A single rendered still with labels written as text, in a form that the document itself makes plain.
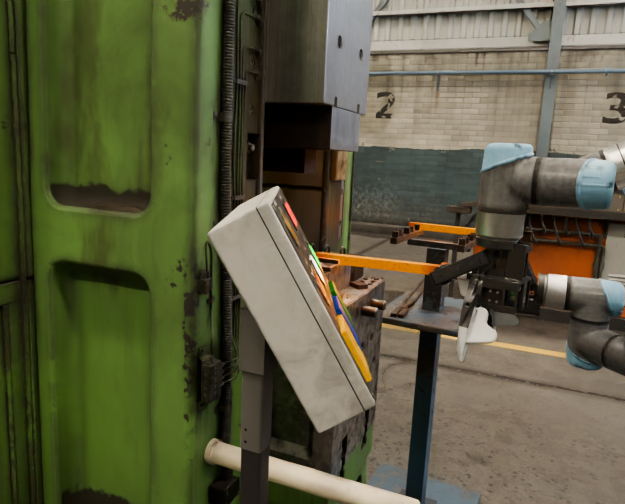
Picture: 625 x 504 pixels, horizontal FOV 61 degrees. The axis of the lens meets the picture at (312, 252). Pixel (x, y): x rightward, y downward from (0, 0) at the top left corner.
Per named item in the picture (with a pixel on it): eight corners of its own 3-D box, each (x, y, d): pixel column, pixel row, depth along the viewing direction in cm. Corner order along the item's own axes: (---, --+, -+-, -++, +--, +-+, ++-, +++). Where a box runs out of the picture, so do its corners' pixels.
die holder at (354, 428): (375, 420, 164) (385, 278, 156) (329, 487, 129) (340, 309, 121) (219, 382, 185) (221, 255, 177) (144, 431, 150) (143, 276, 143)
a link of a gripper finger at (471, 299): (465, 324, 85) (481, 276, 88) (456, 322, 86) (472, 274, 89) (472, 335, 89) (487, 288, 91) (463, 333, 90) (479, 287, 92)
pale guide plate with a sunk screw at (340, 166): (346, 179, 168) (349, 124, 165) (336, 180, 160) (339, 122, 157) (340, 179, 169) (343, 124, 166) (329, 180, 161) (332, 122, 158)
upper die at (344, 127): (358, 151, 139) (360, 114, 137) (330, 149, 120) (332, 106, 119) (220, 145, 155) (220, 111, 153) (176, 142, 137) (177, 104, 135)
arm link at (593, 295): (622, 325, 110) (628, 285, 108) (563, 317, 114) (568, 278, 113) (617, 315, 117) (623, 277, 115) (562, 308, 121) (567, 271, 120)
